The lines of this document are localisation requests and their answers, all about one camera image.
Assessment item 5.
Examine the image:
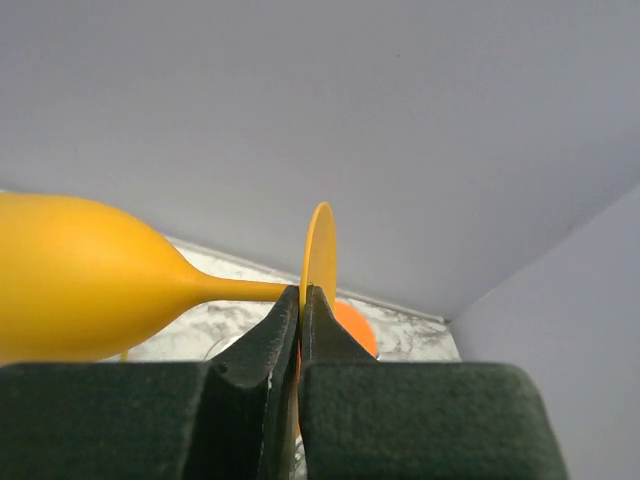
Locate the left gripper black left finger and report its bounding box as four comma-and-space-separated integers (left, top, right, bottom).
1, 287, 299, 479

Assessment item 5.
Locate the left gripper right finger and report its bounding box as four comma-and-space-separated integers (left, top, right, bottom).
298, 286, 568, 479

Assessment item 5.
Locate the orange wine glass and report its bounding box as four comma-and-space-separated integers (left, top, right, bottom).
297, 293, 378, 432
0, 192, 339, 366

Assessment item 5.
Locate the orange wine glass front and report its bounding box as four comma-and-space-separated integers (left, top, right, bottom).
0, 192, 339, 366

